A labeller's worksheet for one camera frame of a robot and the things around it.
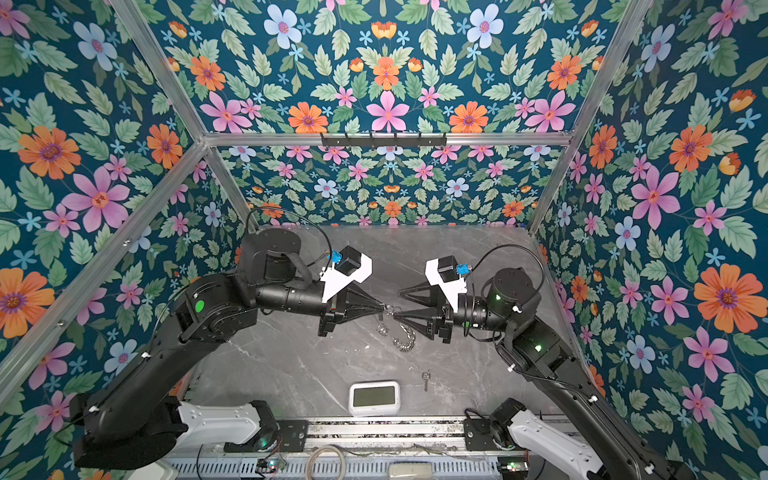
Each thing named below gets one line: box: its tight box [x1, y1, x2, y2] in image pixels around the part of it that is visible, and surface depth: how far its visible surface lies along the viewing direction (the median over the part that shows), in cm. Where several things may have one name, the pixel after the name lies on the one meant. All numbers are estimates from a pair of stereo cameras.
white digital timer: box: [348, 380, 401, 417], surface depth 78 cm
